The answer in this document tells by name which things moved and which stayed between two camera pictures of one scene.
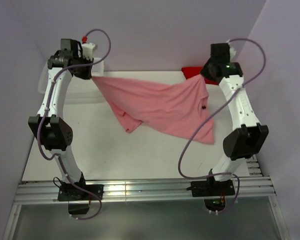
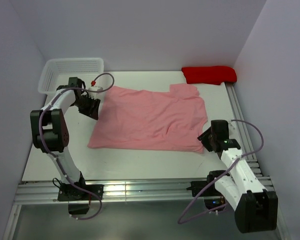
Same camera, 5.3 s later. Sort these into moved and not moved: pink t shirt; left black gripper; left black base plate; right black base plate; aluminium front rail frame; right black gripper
Moved: pink t shirt; right black gripper; left black gripper
Not moved: left black base plate; aluminium front rail frame; right black base plate
